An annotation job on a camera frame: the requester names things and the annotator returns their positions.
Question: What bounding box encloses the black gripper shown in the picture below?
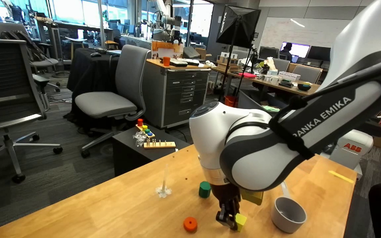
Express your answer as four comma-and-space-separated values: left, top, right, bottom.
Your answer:
211, 184, 241, 231

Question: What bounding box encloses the yellow block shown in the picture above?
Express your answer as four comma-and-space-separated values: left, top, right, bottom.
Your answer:
235, 213, 247, 231

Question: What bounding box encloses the green block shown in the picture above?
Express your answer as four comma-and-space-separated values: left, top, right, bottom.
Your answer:
198, 181, 211, 198

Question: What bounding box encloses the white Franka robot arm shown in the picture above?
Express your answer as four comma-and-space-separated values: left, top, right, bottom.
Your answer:
189, 0, 381, 230

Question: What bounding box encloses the orange disc near cup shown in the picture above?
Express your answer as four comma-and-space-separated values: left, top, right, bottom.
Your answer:
182, 217, 198, 233

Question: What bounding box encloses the grey measuring cup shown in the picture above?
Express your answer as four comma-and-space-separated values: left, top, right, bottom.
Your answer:
271, 182, 308, 234

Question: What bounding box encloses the wooden xylophone toy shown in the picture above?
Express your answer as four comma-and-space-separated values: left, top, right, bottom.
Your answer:
143, 140, 176, 149

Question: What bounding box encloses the black side table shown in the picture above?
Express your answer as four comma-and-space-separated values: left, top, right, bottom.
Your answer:
112, 128, 188, 176

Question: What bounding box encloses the crumpled clear plastic bag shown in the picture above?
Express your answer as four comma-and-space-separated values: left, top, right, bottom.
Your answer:
133, 132, 147, 147

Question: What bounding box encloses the colourful stacking toy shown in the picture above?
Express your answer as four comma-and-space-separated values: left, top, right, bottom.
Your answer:
135, 118, 155, 139

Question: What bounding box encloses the grey drawer cabinet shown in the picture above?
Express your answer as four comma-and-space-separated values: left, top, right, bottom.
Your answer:
143, 60, 210, 128

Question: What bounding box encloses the grey office chair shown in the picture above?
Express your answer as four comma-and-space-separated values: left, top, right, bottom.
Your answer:
74, 45, 149, 159

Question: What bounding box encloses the lit computer monitor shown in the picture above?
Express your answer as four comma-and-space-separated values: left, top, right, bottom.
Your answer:
279, 42, 309, 62

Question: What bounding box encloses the black photo softbox light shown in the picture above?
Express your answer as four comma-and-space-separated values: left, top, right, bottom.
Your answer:
217, 5, 260, 101

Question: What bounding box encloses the black mesh office chair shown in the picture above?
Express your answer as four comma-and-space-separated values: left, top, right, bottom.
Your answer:
0, 40, 63, 184

